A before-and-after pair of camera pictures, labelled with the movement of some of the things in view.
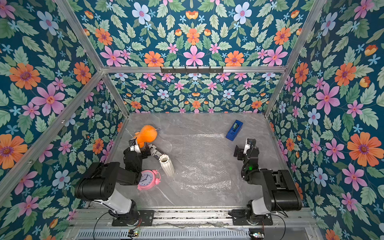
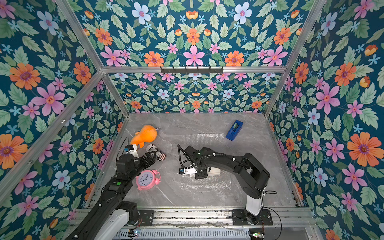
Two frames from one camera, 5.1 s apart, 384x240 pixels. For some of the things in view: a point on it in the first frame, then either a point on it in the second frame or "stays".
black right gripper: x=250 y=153 to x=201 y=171
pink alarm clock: x=148 y=179 stays
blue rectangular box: x=234 y=130 stays
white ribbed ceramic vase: x=167 y=165 to x=213 y=171
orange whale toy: x=148 y=133 stays
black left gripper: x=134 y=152 to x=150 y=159
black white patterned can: x=155 y=151 stays
